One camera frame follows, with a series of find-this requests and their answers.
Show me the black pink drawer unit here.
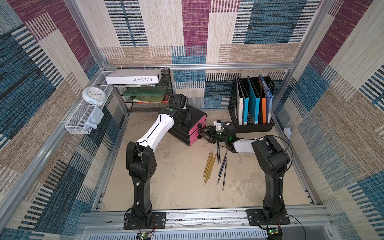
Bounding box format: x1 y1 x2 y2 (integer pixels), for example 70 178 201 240
168 106 207 146

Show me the yellow pencil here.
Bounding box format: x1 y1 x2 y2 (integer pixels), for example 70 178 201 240
204 151 213 182
203 150 212 178
205 153 217 187
204 152 216 185

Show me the pink top drawer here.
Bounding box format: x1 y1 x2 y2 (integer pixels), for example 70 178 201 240
189 115 207 135

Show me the pink drawer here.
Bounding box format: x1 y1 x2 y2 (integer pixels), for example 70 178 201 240
189 121 206 142
189 115 207 135
189 130 200 146

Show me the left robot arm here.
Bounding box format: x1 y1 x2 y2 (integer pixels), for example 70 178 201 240
124 94 188 230

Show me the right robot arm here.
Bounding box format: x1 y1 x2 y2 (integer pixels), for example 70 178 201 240
198 122 291 227

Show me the pink middle drawer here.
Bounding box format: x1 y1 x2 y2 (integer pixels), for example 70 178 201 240
189 121 206 142

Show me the pink bottom drawer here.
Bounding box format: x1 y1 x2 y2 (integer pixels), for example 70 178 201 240
189 130 200 146

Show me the black mesh shelf rack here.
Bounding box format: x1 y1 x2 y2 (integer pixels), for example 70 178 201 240
116 68 174 113

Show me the black plastic file organizer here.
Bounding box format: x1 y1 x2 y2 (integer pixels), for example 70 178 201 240
228 75 275 133

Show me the dark blue pencil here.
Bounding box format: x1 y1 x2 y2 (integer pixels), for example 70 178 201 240
217 152 228 185
222 161 228 191
218 157 227 177

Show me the light blue binder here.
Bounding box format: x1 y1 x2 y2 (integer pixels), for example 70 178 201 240
239 79 249 125
248 76 260 124

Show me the orange binder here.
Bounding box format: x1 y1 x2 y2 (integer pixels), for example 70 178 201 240
259 75 267 124

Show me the green book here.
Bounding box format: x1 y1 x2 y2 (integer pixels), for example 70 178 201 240
122 87 167 97

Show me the dark blue binder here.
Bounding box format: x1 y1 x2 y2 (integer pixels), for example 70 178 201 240
260 76 275 124

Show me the white folio box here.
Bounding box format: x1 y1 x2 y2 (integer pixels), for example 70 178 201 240
106 69 162 85

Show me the light blue cloth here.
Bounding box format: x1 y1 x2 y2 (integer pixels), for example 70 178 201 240
84 107 104 131

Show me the white round clock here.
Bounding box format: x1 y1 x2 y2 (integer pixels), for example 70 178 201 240
82 86 107 106

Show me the blue white cable connector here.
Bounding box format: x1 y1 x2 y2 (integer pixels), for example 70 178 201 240
284 128 292 140

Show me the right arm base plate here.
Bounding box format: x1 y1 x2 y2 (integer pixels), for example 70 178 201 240
246 209 291 226

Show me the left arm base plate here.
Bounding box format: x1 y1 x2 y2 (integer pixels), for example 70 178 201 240
123 212 167 230

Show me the white wire basket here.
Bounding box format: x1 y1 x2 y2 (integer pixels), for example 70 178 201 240
65 85 113 135

